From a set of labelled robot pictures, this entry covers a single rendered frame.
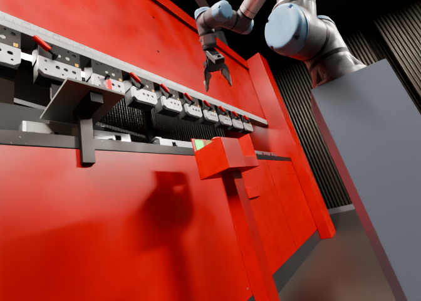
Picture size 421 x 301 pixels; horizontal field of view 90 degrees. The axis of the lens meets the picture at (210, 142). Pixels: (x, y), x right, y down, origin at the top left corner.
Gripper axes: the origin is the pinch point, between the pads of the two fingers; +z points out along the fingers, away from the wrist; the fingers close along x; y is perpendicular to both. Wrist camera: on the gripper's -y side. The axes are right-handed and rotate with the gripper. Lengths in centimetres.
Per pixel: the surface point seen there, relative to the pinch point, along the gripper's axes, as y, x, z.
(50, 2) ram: 20, 63, -53
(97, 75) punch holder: 12, 53, -18
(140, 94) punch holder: 21.9, 37.5, -6.1
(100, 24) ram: 34, 47, -46
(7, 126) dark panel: 33, 106, -6
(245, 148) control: -18.0, -0.2, 27.4
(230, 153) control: -30.5, 11.2, 22.8
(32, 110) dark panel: 45, 98, -11
